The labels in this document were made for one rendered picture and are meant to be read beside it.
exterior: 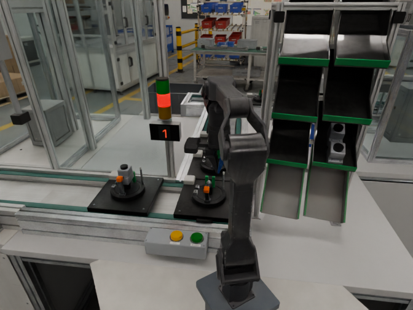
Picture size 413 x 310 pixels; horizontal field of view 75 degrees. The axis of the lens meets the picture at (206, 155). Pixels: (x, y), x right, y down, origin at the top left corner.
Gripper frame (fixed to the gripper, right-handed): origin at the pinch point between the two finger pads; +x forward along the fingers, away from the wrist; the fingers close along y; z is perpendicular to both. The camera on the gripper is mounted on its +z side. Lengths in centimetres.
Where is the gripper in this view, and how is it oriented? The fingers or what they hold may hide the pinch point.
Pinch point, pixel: (217, 162)
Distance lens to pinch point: 78.7
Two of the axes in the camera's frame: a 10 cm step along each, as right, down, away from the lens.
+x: 0.0, 8.8, 4.8
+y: -9.9, -0.6, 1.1
